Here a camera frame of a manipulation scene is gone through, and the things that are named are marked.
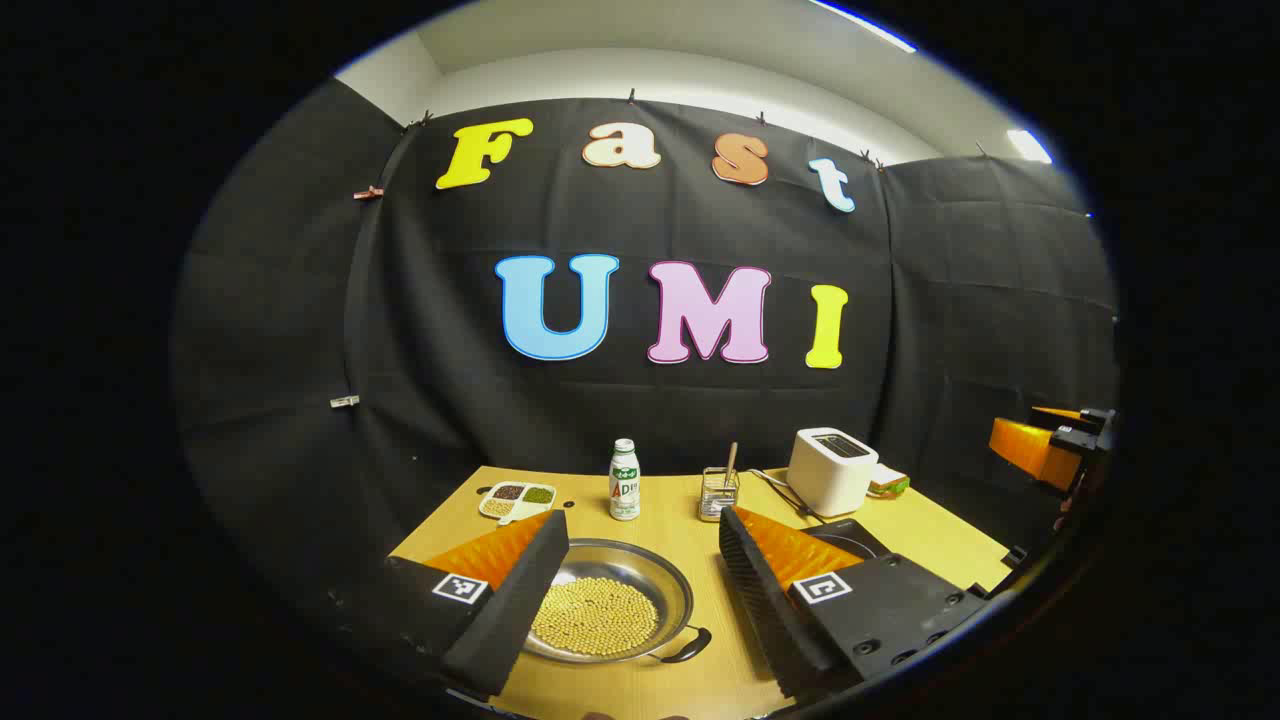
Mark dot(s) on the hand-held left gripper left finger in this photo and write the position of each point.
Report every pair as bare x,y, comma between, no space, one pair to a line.
510,620

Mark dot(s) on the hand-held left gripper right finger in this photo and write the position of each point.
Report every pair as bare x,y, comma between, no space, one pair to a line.
765,610

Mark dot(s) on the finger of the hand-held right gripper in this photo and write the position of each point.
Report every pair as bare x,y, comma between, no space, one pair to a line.
1055,412
1025,450

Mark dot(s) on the steel pot with yellow beans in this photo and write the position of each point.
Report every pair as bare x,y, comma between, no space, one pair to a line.
610,615

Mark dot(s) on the black induction cooktop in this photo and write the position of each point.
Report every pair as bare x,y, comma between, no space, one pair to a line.
850,540

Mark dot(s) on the white divided bean dish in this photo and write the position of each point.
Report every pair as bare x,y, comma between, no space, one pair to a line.
515,500

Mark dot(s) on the toy sandwich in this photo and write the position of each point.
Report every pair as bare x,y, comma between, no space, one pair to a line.
890,482

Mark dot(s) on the white toaster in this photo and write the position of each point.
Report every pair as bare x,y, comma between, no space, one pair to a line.
830,480

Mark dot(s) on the wooden stick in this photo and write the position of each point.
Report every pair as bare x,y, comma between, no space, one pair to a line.
731,462

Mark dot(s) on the white drink bottle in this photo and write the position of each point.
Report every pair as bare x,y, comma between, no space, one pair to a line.
624,490

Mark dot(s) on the black backdrop cloth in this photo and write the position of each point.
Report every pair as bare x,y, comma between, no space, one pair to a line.
450,400

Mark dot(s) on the small ceiling light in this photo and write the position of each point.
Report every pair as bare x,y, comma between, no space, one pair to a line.
1030,145

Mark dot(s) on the long ceiling light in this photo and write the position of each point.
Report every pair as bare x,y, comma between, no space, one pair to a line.
860,25

